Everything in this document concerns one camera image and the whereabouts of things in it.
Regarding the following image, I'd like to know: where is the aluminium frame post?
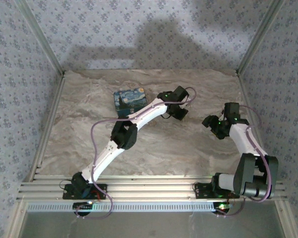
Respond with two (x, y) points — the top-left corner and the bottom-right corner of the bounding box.
(16, 0), (66, 76)
(236, 0), (285, 75)

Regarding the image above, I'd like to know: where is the aluminium frame leg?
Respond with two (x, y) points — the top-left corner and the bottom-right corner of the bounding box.
(275, 200), (298, 238)
(3, 200), (28, 238)

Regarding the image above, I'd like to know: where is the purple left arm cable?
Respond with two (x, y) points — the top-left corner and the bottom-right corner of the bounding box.
(74, 86), (197, 220)

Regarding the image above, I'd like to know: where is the starry night print tin box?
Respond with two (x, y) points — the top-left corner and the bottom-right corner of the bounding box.
(113, 87), (148, 118)

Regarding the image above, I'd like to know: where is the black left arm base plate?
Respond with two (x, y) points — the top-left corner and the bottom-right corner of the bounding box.
(62, 183), (108, 200)

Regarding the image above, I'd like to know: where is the perforated grey cable duct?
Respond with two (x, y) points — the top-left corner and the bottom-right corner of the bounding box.
(27, 201), (229, 213)

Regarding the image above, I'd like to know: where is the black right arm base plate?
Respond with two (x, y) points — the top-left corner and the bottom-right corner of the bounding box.
(193, 182), (240, 199)

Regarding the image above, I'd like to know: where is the controller board with led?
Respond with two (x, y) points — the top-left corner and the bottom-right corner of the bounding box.
(73, 201), (94, 210)
(213, 201), (233, 212)

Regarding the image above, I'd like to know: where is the left controller board with LED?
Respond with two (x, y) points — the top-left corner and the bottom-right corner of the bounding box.
(73, 201), (94, 210)

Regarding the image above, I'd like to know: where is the aluminium table side rail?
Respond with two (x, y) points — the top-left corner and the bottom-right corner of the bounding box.
(26, 74), (67, 183)
(237, 74), (274, 180)

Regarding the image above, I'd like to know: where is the right controller board with LED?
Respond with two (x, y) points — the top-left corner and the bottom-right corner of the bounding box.
(213, 201), (233, 212)

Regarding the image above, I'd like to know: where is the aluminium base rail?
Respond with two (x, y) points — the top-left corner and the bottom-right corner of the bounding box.
(16, 175), (288, 201)

